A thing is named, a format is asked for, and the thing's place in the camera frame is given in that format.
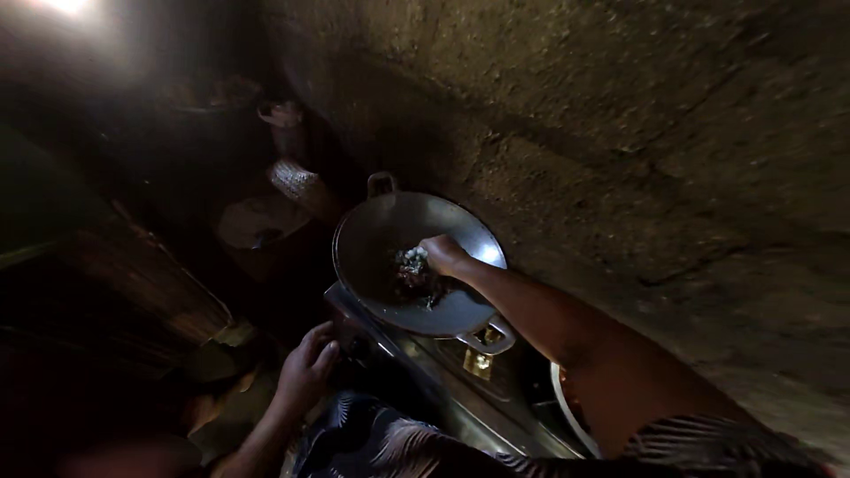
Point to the person's left hand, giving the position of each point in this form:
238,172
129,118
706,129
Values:
300,380

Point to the person's right hand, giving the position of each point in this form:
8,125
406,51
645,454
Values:
447,257

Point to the person's left fingers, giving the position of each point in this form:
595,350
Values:
317,334

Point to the person's right fingers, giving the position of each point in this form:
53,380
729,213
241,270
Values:
431,245

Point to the person's left thumb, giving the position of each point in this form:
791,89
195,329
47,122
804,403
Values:
327,356

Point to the person's left forearm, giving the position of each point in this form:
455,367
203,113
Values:
261,439

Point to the person's right forearm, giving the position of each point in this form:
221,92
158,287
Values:
584,352

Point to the pile of chopped food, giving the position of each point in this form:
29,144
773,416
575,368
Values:
412,264

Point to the grey metal wok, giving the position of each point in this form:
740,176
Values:
368,232

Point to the person's body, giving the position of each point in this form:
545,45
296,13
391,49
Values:
398,445

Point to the round pale plate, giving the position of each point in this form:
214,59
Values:
246,222

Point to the metal gas stove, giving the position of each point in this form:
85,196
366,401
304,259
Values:
458,398

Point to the white patterned woven container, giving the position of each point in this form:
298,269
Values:
293,178

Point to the brown wooden board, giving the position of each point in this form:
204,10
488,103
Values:
159,285

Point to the pinkish cup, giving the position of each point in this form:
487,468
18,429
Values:
285,116

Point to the white-rimmed bowl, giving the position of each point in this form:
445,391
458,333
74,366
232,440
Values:
563,402

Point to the red food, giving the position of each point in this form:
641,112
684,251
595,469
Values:
572,398

